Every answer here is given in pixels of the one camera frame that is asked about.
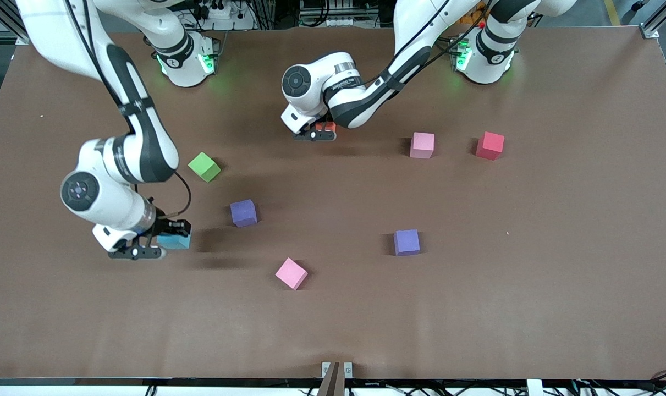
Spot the cyan foam cube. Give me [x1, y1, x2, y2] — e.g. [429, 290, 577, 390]
[157, 233, 192, 250]

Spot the indigo foam cube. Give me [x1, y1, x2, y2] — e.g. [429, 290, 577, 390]
[393, 229, 421, 257]
[230, 199, 258, 228]

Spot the pale pink foam cube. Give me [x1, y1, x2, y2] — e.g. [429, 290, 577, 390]
[410, 132, 436, 160]

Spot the green foam cube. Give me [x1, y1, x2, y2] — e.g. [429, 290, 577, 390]
[188, 152, 222, 183]

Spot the white socket box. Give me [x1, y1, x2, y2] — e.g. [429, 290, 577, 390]
[300, 0, 366, 27]

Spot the bright pink foam cube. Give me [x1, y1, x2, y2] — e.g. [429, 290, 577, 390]
[275, 257, 309, 290]

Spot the white power strip with plugs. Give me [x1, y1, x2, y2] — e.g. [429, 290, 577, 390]
[192, 0, 256, 31]

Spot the red foam cube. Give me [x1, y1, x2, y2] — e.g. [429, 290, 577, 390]
[476, 131, 505, 161]

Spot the orange snack bag pile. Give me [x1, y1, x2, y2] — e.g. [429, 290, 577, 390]
[464, 0, 488, 26]

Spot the brown wooden stick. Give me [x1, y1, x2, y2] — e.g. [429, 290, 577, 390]
[316, 361, 342, 396]

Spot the brown table cover sheet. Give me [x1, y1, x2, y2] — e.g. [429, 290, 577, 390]
[0, 26, 666, 380]

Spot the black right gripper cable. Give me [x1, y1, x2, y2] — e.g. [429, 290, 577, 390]
[63, 0, 192, 218]

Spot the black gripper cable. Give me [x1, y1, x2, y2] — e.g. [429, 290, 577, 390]
[366, 0, 496, 89]
[63, 0, 192, 218]

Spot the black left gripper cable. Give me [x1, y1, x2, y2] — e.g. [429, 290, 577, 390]
[366, 0, 496, 89]

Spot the small metal table bracket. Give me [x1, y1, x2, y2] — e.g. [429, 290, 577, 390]
[321, 361, 354, 380]

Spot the black cable bundle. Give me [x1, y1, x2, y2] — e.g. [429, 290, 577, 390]
[569, 370, 666, 396]

